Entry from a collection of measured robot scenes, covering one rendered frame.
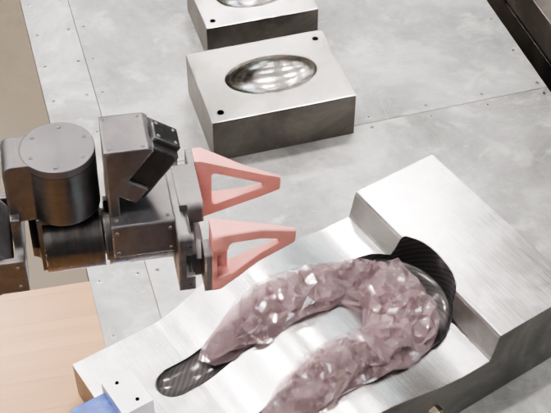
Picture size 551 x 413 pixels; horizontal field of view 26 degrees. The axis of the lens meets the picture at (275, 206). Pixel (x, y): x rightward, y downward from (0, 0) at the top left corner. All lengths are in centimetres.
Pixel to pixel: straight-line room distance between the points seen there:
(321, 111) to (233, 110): 12
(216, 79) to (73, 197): 74
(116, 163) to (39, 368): 54
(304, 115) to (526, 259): 40
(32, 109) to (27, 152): 204
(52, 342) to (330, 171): 44
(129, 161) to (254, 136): 70
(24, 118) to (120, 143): 204
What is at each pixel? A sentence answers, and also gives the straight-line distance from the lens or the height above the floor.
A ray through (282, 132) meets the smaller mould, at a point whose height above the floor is 83.
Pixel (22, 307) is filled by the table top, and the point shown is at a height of 80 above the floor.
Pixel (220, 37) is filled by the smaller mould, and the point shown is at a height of 84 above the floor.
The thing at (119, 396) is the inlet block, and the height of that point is 88.
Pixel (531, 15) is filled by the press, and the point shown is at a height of 76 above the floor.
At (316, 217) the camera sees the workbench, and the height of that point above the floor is 80.
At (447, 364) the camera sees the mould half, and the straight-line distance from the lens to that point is 131.
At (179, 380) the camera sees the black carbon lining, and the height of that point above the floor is 85.
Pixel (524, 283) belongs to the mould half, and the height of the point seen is 91.
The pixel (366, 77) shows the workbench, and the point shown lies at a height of 80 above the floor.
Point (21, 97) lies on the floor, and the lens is 300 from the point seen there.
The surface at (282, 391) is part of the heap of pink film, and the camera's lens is 125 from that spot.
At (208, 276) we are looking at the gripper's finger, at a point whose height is 118.
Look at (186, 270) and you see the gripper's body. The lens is 96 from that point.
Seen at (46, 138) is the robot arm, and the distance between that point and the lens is 93.
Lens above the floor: 192
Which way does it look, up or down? 46 degrees down
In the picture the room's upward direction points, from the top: straight up
